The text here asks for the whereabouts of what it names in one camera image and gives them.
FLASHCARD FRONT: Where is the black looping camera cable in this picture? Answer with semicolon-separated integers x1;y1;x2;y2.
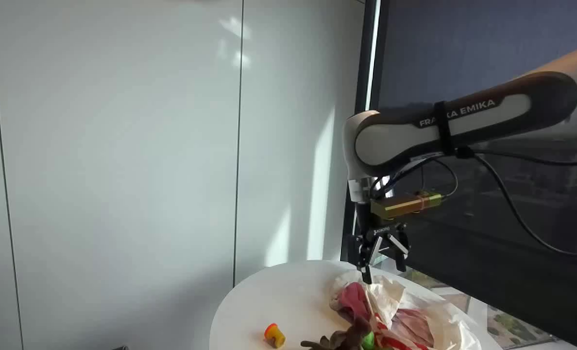
370;144;577;261

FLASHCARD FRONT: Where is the white red plastic bag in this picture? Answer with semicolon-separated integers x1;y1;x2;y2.
329;267;485;350

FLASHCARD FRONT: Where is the small yellow orange toy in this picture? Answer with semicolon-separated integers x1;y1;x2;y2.
261;321;287;350

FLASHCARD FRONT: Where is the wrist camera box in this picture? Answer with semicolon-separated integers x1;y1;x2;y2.
368;191;444;220

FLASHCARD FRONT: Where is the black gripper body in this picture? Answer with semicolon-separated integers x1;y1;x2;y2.
353;216;411;263

